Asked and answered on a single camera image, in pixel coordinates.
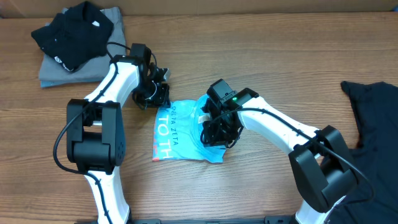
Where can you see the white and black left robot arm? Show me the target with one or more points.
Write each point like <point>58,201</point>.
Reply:
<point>96,141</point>

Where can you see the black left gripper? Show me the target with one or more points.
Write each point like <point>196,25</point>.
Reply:
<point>161,100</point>

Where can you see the brown cardboard back panel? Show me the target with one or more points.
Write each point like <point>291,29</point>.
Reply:
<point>49,8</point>

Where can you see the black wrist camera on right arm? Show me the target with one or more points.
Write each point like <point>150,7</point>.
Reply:
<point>220,92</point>

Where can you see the light blue printed t-shirt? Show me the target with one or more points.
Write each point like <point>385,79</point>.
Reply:
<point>177,132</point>

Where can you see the silver wrist camera on left arm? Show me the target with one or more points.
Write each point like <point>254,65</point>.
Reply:
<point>162,74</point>

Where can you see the grey folded garment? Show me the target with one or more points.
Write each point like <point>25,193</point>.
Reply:
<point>52,74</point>

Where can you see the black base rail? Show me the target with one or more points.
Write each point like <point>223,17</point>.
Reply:
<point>279,219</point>

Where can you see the black garment at right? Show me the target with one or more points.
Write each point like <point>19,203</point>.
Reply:
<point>375,111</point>

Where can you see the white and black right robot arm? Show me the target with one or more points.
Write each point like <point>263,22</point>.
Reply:
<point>323,168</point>

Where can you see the black folded polo shirt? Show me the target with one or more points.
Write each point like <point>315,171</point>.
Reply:
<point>75,36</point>

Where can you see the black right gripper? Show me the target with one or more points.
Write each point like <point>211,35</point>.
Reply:
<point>212,139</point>

